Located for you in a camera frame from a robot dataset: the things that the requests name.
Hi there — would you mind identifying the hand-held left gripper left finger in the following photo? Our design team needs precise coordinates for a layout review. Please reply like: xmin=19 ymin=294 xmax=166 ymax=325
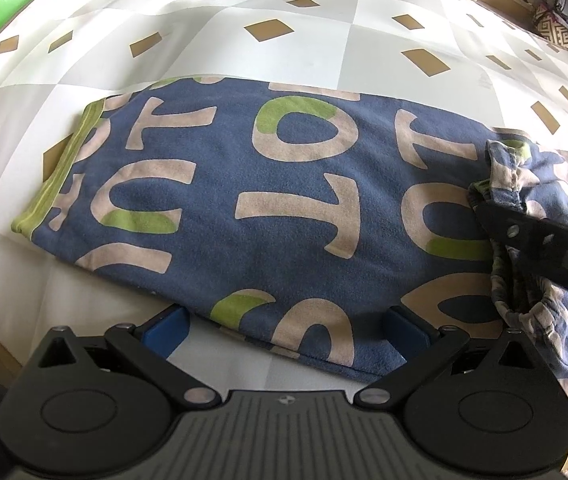
xmin=39 ymin=305 xmax=221 ymax=407

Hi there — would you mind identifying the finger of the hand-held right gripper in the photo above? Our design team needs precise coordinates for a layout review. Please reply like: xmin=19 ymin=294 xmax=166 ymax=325
xmin=476 ymin=201 xmax=568 ymax=306

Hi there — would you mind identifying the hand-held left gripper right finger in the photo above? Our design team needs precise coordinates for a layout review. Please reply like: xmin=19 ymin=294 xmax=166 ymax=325
xmin=354 ymin=304 xmax=551 ymax=408

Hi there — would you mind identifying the blue letter-print shirt green hem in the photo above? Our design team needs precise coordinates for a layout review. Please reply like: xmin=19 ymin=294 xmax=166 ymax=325
xmin=11 ymin=75 xmax=532 ymax=386

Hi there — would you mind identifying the patterned woven basket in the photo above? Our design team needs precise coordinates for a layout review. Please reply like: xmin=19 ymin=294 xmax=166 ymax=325
xmin=534 ymin=5 xmax=568 ymax=52

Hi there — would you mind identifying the white grey checkered tablecloth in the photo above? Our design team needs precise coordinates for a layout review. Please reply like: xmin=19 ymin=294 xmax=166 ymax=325
xmin=0 ymin=0 xmax=568 ymax=480

